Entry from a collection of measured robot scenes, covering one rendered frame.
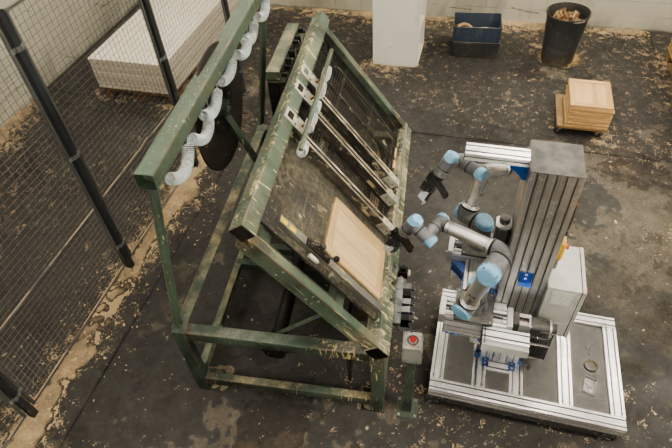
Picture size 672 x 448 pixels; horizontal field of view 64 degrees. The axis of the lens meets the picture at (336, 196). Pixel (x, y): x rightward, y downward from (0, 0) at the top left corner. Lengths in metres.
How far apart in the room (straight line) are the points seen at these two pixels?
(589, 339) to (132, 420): 3.35
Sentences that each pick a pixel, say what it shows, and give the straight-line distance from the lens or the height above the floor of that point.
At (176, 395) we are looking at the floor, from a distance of 4.43.
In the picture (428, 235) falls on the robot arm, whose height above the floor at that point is 1.62.
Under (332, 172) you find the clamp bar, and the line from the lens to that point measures 3.48.
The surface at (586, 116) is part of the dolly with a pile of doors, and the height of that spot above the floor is 0.28.
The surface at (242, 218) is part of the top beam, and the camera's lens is 2.65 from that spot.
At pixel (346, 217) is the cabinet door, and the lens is 3.49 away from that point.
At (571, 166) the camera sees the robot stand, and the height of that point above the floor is 2.03.
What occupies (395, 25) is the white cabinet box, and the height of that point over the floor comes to 0.56.
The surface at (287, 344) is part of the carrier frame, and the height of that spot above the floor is 0.79.
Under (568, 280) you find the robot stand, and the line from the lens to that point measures 3.37.
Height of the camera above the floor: 3.81
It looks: 45 degrees down
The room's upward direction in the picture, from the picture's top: 4 degrees counter-clockwise
